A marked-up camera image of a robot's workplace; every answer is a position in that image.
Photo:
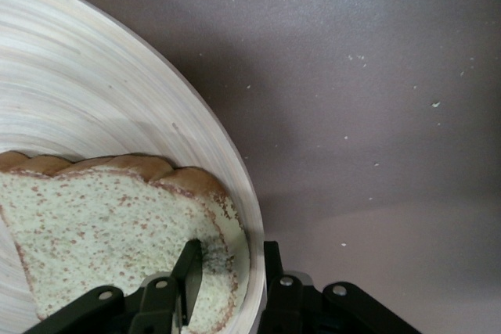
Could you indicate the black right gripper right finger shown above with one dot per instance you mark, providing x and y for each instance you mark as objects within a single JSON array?
[{"x": 297, "y": 310}]

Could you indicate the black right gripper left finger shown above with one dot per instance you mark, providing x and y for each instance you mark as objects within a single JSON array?
[{"x": 164, "y": 299}]

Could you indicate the slice of brown bread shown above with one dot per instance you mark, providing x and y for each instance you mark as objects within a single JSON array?
[{"x": 98, "y": 224}]

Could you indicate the round wooden plate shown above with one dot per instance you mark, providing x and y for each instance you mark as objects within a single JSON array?
[{"x": 98, "y": 87}]

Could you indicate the brown table cover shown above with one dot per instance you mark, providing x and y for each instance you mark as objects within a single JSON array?
[{"x": 352, "y": 56}]

